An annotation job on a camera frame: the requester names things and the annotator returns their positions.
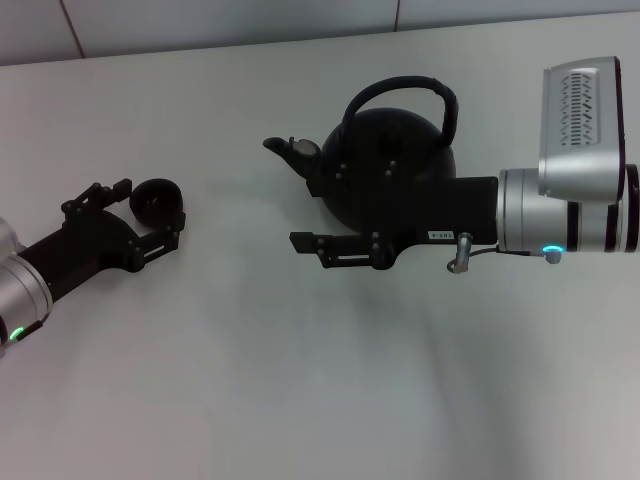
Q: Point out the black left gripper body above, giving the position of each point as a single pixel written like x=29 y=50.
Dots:
x=95 y=240

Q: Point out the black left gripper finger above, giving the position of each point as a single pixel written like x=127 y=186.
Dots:
x=160 y=245
x=92 y=197

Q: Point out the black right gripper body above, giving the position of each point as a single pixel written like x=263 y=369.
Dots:
x=450 y=210

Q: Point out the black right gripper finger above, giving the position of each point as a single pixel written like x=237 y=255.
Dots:
x=340 y=250
x=345 y=172

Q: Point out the black small teacup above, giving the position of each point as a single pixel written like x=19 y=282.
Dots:
x=155 y=202

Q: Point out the black round teapot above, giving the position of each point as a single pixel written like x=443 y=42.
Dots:
x=380 y=130

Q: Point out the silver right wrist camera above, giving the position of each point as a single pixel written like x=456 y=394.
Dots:
x=580 y=165

